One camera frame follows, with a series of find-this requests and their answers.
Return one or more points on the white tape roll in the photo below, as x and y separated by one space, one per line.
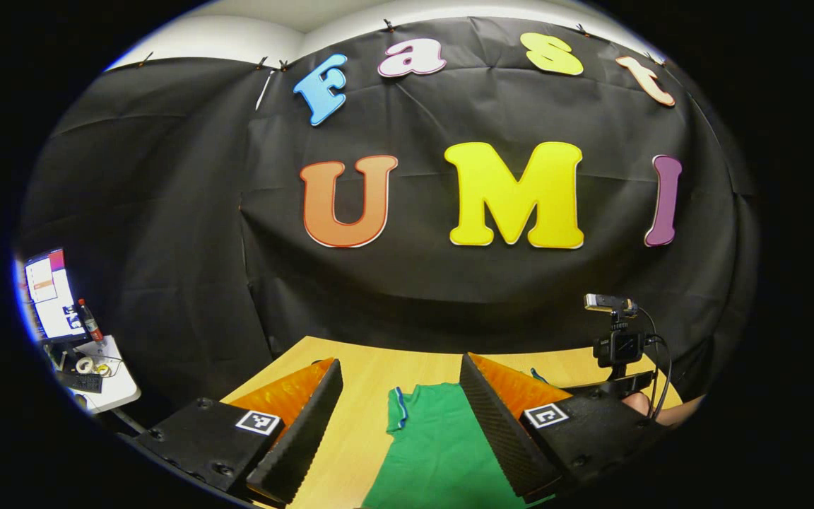
85 365

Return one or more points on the yellowish tape roll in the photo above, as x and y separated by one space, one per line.
103 369

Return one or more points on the white side table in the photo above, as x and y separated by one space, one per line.
121 385

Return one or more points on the green T-shirt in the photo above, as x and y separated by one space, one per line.
435 452

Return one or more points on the computer monitor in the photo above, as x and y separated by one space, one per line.
50 290

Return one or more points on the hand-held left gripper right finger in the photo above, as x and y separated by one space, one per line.
499 431

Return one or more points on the black keyboard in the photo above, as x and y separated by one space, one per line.
82 382

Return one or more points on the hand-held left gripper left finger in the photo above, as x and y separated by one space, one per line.
308 431

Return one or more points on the red bottle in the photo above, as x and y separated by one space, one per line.
90 326

